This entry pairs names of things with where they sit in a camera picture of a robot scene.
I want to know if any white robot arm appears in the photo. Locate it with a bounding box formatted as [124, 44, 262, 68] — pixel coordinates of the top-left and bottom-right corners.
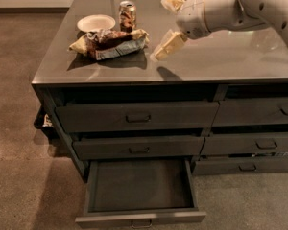
[151, 0, 288, 61]

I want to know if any white paper bowl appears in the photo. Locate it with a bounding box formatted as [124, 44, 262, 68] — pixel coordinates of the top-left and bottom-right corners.
[77, 14, 116, 33]

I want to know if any black bin beside cabinet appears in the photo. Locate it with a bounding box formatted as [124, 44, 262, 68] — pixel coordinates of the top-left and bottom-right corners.
[34, 107, 57, 140]

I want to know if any top left drawer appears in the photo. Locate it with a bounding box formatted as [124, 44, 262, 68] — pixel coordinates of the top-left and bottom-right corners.
[55, 102, 219, 133]

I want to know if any middle left drawer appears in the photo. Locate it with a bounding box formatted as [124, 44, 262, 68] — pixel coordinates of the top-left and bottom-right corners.
[73, 135, 204, 160]

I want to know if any middle right drawer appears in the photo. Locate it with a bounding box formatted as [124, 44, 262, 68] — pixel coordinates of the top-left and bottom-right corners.
[201, 132, 288, 155]

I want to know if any open bottom left drawer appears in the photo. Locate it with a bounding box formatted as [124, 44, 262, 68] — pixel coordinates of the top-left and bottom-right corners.
[76, 159, 206, 230]

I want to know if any top right drawer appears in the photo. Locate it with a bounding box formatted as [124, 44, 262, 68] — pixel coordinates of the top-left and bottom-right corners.
[213, 98, 288, 127]

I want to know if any dark grey drawer cabinet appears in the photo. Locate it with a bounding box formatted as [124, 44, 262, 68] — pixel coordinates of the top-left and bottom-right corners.
[33, 0, 288, 176]

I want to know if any brown chip bag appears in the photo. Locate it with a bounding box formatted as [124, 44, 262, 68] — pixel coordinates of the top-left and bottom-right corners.
[69, 29, 149, 61]

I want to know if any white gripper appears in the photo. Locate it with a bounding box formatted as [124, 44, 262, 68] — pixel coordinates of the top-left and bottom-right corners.
[150, 0, 210, 62]

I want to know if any gold soda can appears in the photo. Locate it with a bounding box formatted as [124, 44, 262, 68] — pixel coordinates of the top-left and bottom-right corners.
[119, 0, 136, 33]

